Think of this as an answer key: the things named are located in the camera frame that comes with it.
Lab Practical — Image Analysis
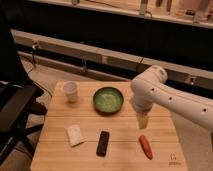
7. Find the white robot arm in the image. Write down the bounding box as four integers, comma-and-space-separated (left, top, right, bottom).
130, 65, 213, 133

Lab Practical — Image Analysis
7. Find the green bowl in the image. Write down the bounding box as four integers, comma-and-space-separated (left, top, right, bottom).
93, 87, 124, 114

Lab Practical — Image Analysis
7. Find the white paper cup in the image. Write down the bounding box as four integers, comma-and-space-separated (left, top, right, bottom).
63, 81, 78, 103

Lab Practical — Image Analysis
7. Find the black office chair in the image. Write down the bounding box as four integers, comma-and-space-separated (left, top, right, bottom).
0, 5, 47, 166

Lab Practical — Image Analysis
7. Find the black hanging cable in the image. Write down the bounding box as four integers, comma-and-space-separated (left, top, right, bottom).
135, 9, 153, 73

